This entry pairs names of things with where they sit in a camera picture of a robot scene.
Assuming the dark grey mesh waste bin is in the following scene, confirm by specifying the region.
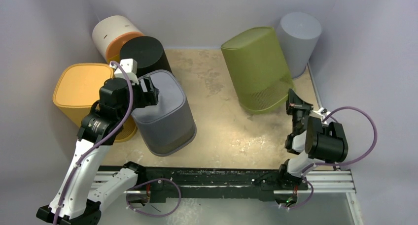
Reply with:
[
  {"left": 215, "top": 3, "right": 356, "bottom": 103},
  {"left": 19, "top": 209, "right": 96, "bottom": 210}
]
[{"left": 131, "top": 70, "right": 197, "bottom": 157}]

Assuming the yellow ribbed waste bin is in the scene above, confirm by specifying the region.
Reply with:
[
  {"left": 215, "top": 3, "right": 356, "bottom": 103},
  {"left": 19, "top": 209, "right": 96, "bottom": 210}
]
[{"left": 52, "top": 63, "right": 138, "bottom": 143}]

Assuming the black round waste bin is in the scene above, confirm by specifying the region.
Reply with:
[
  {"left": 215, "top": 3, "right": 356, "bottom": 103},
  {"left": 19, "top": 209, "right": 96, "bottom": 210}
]
[{"left": 120, "top": 36, "right": 172, "bottom": 77}]

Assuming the olive green waste bin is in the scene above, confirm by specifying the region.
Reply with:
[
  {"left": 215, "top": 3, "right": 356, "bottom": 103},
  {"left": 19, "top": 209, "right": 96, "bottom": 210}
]
[{"left": 221, "top": 27, "right": 294, "bottom": 114}]

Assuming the light grey round bin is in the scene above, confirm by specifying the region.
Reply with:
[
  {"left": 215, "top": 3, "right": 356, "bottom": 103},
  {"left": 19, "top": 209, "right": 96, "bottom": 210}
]
[{"left": 277, "top": 12, "right": 322, "bottom": 79}]

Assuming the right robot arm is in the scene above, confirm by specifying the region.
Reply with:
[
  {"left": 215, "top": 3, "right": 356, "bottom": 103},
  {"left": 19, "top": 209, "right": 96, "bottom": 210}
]
[{"left": 277, "top": 89, "right": 348, "bottom": 189}]

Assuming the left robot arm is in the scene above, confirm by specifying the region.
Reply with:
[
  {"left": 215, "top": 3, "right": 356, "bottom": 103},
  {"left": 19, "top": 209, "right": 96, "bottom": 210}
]
[{"left": 36, "top": 75, "right": 159, "bottom": 225}]

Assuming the multicolour round drawer cabinet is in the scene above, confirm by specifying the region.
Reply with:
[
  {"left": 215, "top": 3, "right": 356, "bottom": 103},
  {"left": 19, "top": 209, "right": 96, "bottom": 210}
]
[{"left": 92, "top": 15, "right": 144, "bottom": 63}]

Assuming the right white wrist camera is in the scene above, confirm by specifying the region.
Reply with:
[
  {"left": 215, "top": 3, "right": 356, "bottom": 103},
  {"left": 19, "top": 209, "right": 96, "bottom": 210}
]
[{"left": 311, "top": 107, "right": 330, "bottom": 119}]

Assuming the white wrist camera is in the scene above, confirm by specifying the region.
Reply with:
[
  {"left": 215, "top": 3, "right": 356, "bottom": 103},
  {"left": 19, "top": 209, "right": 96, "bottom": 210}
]
[
  {"left": 109, "top": 59, "right": 139, "bottom": 85},
  {"left": 311, "top": 107, "right": 330, "bottom": 119}
]

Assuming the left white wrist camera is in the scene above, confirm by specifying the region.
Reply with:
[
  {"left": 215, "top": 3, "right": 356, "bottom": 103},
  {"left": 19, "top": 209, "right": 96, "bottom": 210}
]
[{"left": 109, "top": 59, "right": 139, "bottom": 85}]

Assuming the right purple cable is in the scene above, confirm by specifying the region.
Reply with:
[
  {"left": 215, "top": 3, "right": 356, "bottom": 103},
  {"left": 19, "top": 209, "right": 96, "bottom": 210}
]
[{"left": 279, "top": 106, "right": 378, "bottom": 211}]

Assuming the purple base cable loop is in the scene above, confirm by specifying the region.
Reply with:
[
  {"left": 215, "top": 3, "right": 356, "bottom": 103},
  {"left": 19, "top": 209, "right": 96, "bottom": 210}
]
[{"left": 125, "top": 177, "right": 181, "bottom": 218}]

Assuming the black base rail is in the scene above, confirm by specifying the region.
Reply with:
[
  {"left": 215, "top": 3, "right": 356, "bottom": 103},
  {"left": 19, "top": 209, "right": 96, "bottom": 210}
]
[{"left": 125, "top": 162, "right": 309, "bottom": 203}]

